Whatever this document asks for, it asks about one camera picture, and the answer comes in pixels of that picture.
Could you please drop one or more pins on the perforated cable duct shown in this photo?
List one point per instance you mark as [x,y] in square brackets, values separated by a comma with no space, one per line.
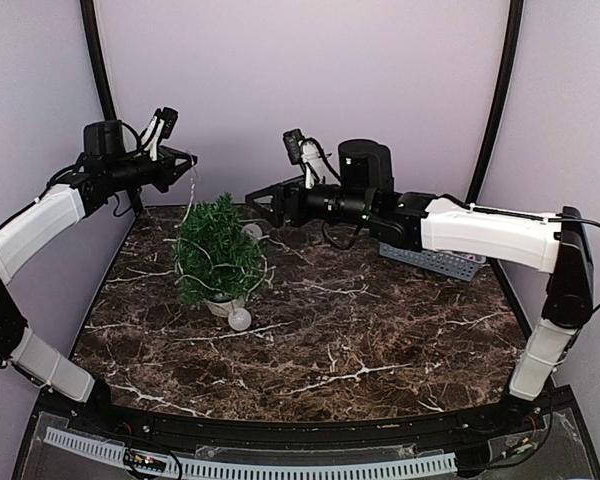
[148,465]

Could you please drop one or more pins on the black front rail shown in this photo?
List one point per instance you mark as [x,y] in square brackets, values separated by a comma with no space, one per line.
[460,429]

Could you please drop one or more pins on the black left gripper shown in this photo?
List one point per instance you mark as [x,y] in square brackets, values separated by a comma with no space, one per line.
[168,171]

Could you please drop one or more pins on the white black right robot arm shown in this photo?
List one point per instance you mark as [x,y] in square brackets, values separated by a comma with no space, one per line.
[360,192]

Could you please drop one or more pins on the right black frame post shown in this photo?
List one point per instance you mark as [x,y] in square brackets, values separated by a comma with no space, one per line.
[501,89]

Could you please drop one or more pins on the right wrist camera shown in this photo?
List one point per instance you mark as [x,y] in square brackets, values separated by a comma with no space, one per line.
[306,153]

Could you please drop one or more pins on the blue plastic basket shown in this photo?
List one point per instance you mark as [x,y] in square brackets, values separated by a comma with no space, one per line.
[457,265]

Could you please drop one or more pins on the left black frame post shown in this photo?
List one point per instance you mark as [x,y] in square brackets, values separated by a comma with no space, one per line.
[102,65]

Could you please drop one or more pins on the white tree pot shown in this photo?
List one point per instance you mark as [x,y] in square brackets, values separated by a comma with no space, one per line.
[224,307]

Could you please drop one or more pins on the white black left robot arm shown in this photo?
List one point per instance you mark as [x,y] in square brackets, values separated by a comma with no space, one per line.
[62,205]

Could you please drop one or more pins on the black frame post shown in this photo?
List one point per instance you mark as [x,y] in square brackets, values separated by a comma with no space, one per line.
[102,65]
[501,89]

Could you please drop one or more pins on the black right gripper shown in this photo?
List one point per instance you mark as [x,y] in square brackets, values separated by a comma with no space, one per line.
[289,191]

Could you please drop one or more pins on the small green christmas tree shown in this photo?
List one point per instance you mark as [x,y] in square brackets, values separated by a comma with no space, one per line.
[214,258]

